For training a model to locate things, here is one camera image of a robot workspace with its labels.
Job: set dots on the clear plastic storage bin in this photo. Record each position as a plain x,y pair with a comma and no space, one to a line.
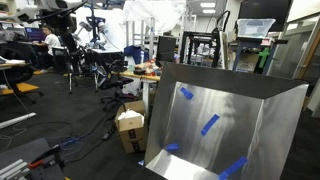
255,27

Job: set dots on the computer monitor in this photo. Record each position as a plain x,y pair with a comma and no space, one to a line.
34,34

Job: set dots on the black camera tripod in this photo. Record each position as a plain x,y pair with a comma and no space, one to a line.
69,66

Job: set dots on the long blue tape strip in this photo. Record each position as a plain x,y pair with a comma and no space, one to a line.
233,167
210,125

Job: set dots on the wooden top desk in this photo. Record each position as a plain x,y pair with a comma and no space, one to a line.
141,77

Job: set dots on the green cross shaped object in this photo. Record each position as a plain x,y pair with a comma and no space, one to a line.
263,56

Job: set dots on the black power strip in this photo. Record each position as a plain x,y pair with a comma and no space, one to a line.
109,132

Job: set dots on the large metal sheet hopper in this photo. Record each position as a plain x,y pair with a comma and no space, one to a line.
213,110

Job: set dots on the blue metal cart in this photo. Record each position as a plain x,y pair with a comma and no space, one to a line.
251,51

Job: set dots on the grey aluminium extrusion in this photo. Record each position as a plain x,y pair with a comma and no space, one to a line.
13,170

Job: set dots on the short blue tape strip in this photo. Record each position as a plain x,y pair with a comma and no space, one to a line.
186,93

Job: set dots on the black metal frame rack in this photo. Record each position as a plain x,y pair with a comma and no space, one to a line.
200,45

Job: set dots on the person in white shirt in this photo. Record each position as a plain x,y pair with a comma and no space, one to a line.
50,45

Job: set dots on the white draped cloth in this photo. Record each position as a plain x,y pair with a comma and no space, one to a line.
155,13

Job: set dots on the yellow floor mat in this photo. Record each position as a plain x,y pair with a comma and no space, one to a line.
20,88

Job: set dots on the open cardboard box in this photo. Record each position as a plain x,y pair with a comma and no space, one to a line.
132,130

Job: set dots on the black overhead camera rig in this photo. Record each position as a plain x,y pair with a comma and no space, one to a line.
46,10

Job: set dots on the blue bag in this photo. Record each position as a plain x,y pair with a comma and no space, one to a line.
135,55

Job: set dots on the white packing paper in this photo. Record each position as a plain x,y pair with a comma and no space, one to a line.
128,115

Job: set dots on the white floor rail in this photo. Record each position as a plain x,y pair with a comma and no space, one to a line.
16,120

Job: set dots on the black computer tower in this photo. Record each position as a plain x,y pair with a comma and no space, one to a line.
166,49

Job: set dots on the black wall display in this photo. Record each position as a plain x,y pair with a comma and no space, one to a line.
265,10

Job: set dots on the small blue tape piece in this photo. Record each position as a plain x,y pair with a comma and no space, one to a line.
172,147

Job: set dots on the black round seat chair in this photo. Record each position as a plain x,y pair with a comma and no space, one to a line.
16,66

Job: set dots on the black office chair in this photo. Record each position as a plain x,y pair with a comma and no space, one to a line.
115,81

